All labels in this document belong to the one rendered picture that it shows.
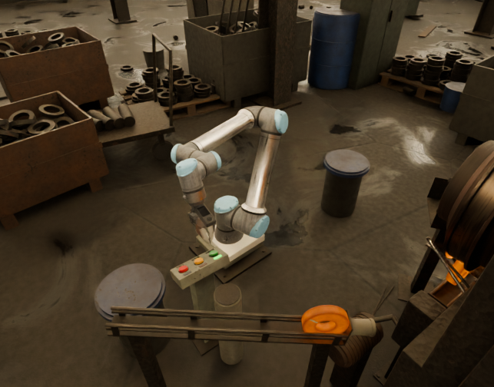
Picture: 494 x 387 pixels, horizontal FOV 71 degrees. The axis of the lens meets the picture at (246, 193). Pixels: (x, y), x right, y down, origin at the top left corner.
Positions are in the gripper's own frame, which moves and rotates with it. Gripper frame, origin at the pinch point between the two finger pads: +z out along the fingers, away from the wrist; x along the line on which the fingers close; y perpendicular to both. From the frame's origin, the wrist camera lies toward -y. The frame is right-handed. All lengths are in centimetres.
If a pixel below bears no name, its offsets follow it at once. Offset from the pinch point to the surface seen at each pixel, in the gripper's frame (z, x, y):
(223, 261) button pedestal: 8.9, -1.8, -5.5
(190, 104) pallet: -33, -112, 241
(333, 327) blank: 18, -13, -59
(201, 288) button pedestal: 20.4, 9.3, 1.3
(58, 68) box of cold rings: -98, -2, 302
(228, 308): 23.2, 6.1, -16.5
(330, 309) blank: 9, -12, -60
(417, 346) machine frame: 9, -17, -86
